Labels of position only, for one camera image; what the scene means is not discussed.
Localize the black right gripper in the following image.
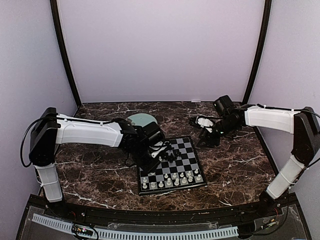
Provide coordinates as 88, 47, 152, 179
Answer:
196, 117, 238, 149

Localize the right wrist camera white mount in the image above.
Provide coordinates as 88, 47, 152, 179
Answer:
189, 115, 215, 129

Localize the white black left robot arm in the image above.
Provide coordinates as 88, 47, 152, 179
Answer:
28, 107, 168, 218

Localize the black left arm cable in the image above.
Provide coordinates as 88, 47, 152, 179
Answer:
20, 116, 51, 168

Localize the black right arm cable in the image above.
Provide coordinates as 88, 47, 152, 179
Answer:
299, 109, 320, 183

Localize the pale green flower plate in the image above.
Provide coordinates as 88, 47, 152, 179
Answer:
127, 113, 158, 127

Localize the black frame post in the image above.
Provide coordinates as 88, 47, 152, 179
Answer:
49, 0, 82, 108
240, 0, 273, 106

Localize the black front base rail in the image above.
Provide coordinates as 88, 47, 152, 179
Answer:
41, 199, 275, 226

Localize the white slotted cable duct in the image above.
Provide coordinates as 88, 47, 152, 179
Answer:
32, 213, 239, 240

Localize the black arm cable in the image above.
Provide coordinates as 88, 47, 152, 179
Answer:
299, 109, 320, 183
20, 116, 51, 168

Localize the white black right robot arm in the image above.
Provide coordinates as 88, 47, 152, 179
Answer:
189, 95, 320, 217

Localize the black grey chessboard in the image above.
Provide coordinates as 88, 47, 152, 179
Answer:
136, 136, 207, 196

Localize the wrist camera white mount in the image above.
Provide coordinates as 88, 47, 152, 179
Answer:
149, 140, 170, 158
189, 115, 215, 129

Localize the left black frame post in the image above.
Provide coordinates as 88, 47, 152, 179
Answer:
49, 0, 82, 108

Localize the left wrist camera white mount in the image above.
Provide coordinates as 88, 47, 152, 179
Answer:
149, 140, 170, 158

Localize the black chess pieces pile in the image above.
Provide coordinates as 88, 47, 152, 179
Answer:
159, 147, 182, 163

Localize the right black frame post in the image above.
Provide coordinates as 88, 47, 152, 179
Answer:
240, 0, 273, 106

